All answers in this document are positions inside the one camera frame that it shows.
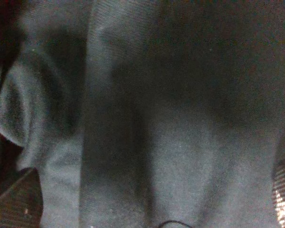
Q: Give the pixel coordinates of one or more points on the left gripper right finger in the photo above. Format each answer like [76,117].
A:
[278,193]

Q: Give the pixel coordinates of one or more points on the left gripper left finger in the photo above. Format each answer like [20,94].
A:
[21,200]

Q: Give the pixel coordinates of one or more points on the black short sleeve t-shirt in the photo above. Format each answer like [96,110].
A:
[145,113]

